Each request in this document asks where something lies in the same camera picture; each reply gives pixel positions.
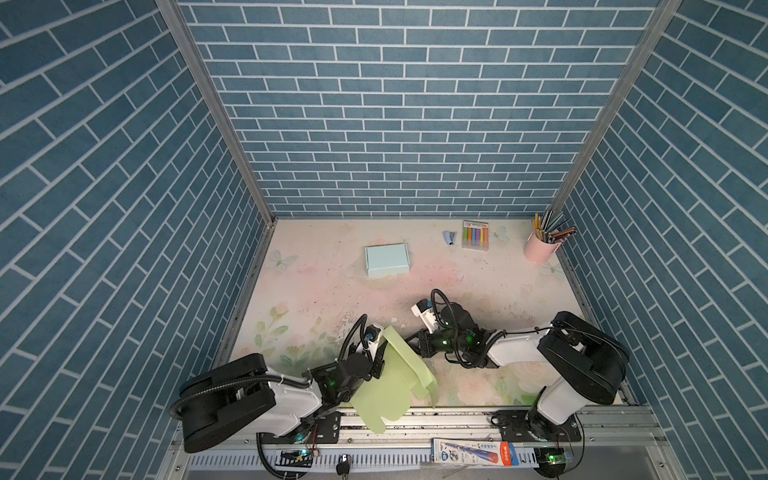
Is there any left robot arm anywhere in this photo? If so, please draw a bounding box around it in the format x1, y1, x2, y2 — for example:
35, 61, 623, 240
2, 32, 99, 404
170, 340, 387, 453

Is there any coloured marker pack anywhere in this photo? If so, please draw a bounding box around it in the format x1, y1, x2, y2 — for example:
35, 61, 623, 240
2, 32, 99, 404
462, 220, 489, 251

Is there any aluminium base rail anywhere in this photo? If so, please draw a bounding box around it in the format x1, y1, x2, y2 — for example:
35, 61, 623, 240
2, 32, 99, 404
159, 405, 683, 479

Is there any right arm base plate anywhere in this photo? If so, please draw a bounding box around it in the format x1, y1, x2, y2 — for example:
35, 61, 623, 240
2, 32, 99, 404
489, 407, 583, 443

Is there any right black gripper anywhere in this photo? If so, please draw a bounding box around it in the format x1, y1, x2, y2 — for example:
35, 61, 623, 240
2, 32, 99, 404
399, 327, 467, 358

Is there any pink pencil cup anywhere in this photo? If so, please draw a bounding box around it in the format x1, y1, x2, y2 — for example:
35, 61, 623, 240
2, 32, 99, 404
523, 233, 562, 265

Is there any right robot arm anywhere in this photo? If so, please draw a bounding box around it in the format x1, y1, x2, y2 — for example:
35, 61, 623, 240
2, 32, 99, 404
406, 299, 630, 442

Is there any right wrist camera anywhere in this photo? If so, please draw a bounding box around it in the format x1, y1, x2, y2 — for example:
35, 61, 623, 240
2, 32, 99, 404
411, 299, 439, 334

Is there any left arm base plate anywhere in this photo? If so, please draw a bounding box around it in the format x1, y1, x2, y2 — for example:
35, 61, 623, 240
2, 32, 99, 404
276, 412, 342, 446

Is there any light green paper box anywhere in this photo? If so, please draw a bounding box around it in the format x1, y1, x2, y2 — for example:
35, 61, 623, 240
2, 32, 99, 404
350, 326, 438, 434

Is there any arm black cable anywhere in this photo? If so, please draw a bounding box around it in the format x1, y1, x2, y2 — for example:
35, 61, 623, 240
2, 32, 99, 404
287, 313, 369, 388
430, 288, 553, 368

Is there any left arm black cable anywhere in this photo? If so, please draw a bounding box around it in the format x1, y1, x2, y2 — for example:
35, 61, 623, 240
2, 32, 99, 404
287, 313, 369, 388

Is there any red white blue package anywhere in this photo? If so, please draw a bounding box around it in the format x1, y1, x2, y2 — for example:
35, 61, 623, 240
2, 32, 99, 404
431, 438, 520, 467

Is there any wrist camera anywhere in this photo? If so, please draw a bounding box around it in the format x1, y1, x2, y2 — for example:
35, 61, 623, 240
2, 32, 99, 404
356, 324, 383, 360
411, 299, 439, 334

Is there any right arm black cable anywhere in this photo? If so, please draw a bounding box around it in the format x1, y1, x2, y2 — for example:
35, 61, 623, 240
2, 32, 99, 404
430, 288, 553, 368

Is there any light blue paper box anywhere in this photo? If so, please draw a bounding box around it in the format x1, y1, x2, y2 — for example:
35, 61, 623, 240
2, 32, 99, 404
364, 243, 411, 279

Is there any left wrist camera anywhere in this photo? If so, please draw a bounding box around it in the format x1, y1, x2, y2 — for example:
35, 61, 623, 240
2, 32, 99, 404
356, 324, 383, 360

